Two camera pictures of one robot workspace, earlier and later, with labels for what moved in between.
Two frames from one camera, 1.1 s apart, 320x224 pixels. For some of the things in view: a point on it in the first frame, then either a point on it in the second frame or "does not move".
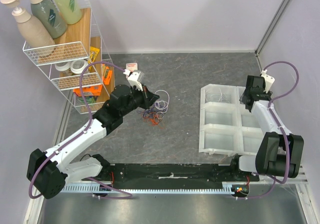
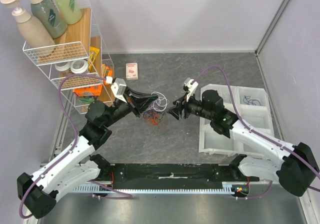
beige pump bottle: x=35 y=36 does not move
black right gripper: x=246 y=98 → x=183 y=108
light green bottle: x=67 y=4 does not move
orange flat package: x=89 y=91 does not move
